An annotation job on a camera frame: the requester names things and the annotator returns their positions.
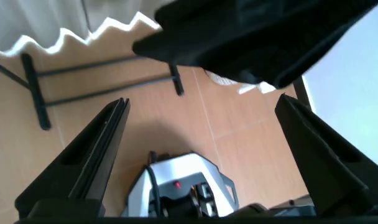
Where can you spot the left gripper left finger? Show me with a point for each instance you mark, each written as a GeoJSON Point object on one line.
{"type": "Point", "coordinates": [83, 161]}

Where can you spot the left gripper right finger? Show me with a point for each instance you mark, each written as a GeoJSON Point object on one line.
{"type": "Point", "coordinates": [332, 174]}

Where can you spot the black shorts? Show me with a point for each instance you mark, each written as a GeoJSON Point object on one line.
{"type": "Point", "coordinates": [254, 37]}

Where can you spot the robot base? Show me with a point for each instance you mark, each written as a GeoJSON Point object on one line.
{"type": "Point", "coordinates": [182, 174]}

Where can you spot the black clothes rack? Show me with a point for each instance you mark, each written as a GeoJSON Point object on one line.
{"type": "Point", "coordinates": [35, 90]}

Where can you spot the white laundry basket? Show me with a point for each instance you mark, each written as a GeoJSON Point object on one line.
{"type": "Point", "coordinates": [221, 80]}

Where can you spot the white curtain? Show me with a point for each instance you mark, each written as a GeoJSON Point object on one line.
{"type": "Point", "coordinates": [36, 21]}

